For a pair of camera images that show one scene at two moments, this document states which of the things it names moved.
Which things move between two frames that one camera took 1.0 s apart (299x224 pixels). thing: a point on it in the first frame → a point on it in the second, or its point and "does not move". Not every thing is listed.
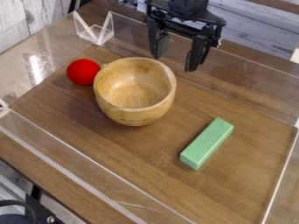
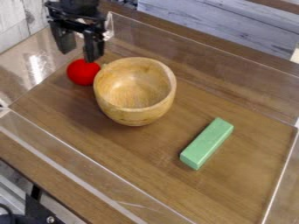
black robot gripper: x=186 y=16 → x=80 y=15
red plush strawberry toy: x=80 y=71 does not move
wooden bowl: x=134 y=88 does not move
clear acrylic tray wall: x=125 y=140 does not move
